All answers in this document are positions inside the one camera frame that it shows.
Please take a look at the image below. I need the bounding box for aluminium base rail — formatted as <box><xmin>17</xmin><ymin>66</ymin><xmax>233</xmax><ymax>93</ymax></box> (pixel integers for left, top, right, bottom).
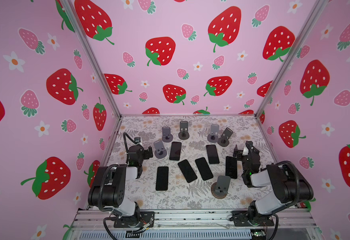
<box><xmin>64</xmin><ymin>209</ymin><xmax>324</xmax><ymax>240</ymax></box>

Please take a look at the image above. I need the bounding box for grey stand far right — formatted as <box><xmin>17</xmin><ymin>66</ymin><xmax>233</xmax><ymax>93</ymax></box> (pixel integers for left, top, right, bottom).
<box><xmin>218</xmin><ymin>128</ymin><xmax>233</xmax><ymax>147</ymax></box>

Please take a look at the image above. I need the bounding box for grey stand wooden base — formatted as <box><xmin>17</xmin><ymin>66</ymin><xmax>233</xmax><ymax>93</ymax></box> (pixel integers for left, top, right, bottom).
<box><xmin>211</xmin><ymin>176</ymin><xmax>231</xmax><ymax>199</ymax></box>

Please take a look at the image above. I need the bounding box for black smartphone front stand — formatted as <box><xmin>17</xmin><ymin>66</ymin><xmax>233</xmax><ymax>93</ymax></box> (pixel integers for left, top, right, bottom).
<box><xmin>195</xmin><ymin>158</ymin><xmax>214</xmax><ymax>181</ymax></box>

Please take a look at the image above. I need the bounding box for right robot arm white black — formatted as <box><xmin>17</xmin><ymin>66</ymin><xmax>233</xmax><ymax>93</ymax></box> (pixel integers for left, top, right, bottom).
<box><xmin>230</xmin><ymin>141</ymin><xmax>314</xmax><ymax>226</ymax></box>

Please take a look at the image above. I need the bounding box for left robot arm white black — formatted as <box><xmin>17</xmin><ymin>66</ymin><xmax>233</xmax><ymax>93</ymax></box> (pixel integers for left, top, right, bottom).
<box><xmin>88</xmin><ymin>145</ymin><xmax>153</xmax><ymax>222</ymax></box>

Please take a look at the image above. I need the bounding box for dark grey stand centre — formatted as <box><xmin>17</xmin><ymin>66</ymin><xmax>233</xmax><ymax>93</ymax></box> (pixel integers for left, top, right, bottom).
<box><xmin>178</xmin><ymin>121</ymin><xmax>190</xmax><ymax>140</ymax></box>

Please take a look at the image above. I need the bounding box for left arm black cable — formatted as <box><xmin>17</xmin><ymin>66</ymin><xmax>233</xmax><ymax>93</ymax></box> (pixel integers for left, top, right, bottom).
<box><xmin>96</xmin><ymin>131</ymin><xmax>143</xmax><ymax>240</ymax></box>

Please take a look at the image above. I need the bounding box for grey stand right back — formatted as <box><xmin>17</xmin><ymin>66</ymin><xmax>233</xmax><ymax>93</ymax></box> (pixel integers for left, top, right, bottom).
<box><xmin>208</xmin><ymin>125</ymin><xmax>220</xmax><ymax>143</ymax></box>

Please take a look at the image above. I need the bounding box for grey phone stand front left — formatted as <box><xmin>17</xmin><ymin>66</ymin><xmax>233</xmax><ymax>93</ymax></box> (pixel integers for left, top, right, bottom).
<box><xmin>154</xmin><ymin>140</ymin><xmax>167</xmax><ymax>159</ymax></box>

